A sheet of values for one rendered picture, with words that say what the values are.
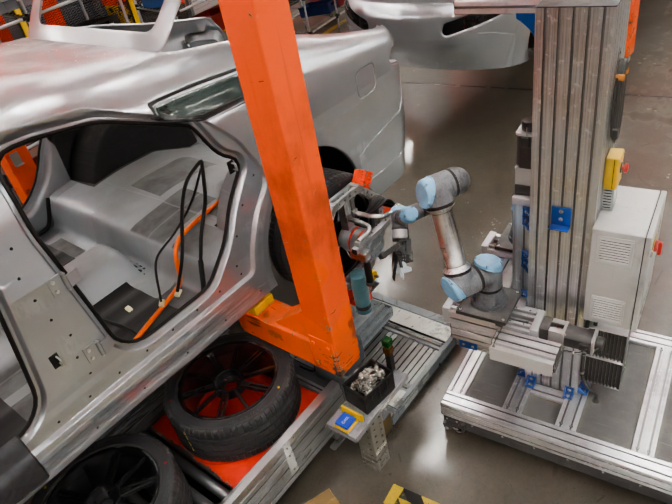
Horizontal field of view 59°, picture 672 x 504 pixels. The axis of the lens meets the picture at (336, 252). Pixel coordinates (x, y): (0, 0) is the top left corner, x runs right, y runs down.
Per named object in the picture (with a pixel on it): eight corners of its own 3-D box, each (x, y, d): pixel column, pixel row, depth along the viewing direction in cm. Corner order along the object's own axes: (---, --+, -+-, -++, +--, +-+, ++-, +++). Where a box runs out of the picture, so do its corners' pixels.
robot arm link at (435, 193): (488, 293, 247) (455, 168, 232) (458, 307, 244) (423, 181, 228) (472, 286, 259) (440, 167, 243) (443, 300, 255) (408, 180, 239)
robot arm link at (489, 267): (509, 285, 254) (509, 259, 246) (483, 297, 250) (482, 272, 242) (491, 271, 263) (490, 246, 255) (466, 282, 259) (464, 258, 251)
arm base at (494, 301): (511, 293, 263) (511, 276, 258) (500, 315, 254) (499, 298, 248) (478, 286, 271) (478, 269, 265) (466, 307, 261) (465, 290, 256)
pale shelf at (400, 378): (379, 365, 296) (379, 361, 294) (408, 378, 286) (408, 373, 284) (326, 427, 271) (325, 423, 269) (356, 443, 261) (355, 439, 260)
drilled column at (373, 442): (374, 448, 307) (362, 395, 283) (390, 457, 301) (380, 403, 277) (363, 463, 301) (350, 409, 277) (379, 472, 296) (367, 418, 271)
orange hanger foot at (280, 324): (262, 311, 328) (246, 262, 308) (336, 344, 298) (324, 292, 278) (241, 330, 319) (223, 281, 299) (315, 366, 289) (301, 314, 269)
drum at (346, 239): (354, 239, 324) (350, 218, 316) (387, 249, 312) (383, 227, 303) (339, 253, 316) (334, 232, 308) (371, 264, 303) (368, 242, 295)
